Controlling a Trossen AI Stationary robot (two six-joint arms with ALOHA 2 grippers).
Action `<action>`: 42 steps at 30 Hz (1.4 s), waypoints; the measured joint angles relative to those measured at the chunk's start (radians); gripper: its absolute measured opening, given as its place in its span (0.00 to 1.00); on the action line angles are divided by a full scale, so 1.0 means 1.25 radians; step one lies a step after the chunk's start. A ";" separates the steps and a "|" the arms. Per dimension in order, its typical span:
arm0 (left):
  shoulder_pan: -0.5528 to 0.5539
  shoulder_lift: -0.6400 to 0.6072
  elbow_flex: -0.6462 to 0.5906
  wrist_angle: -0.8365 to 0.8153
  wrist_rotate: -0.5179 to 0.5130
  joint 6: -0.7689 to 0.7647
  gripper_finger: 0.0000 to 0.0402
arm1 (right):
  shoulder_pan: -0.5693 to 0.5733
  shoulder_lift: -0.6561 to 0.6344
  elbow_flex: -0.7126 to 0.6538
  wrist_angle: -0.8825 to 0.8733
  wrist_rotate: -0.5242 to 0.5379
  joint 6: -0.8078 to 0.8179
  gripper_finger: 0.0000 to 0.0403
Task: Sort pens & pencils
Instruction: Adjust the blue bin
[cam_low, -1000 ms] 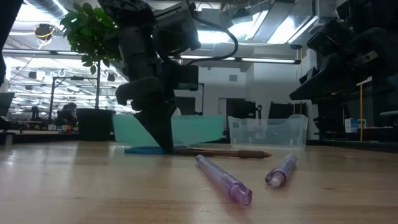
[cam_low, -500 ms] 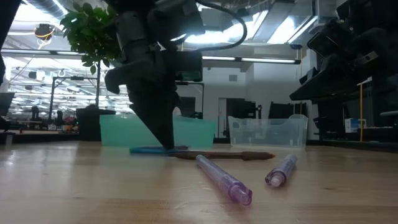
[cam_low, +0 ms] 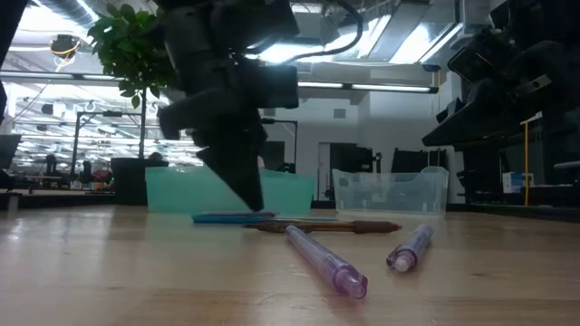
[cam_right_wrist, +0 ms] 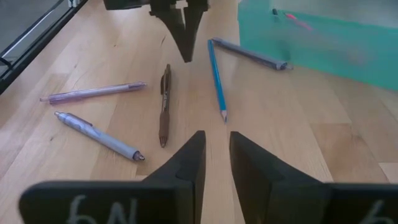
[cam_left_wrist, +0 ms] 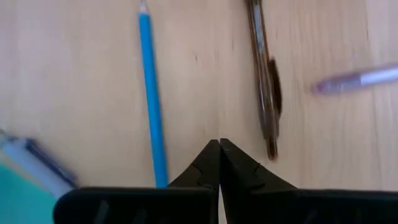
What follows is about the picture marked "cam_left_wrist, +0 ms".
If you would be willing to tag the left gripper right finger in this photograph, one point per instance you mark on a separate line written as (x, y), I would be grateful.
(295, 208)

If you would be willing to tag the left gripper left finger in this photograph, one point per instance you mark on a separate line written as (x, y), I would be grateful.
(140, 205)

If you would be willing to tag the pale pen with dark clip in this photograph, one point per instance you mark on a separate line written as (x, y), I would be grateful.
(37, 168)

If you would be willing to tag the blue pencil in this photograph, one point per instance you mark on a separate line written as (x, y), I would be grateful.
(152, 93)

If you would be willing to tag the brown pen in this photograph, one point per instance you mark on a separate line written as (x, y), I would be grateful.
(264, 77)

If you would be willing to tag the translucent purple pen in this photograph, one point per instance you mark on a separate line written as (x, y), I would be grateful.
(357, 81)

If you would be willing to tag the green translucent plastic bin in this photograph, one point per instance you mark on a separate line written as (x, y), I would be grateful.
(21, 202)

